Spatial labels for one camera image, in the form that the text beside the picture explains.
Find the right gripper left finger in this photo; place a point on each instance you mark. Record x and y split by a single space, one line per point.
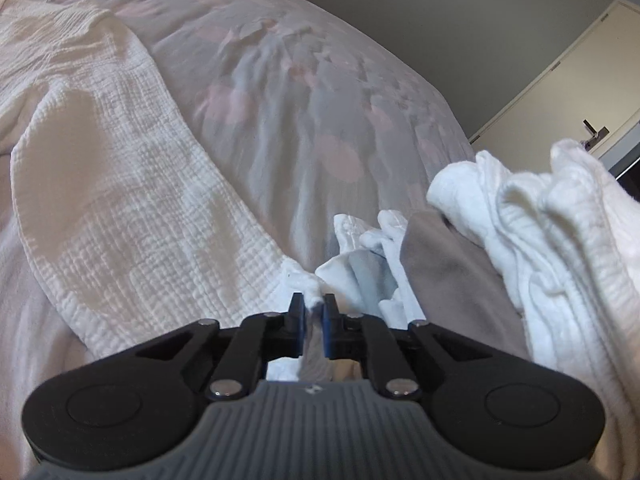
243 353

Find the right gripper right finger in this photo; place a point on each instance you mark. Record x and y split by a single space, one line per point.
380 351

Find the white crinkled muslin garment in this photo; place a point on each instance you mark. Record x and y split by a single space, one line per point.
129 227

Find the pile of white clothes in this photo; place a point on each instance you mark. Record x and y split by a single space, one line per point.
566 244

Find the grey fabric piece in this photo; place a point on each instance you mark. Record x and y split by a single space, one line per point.
456 285

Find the cream door with handle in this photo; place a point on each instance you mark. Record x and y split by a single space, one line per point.
592 87

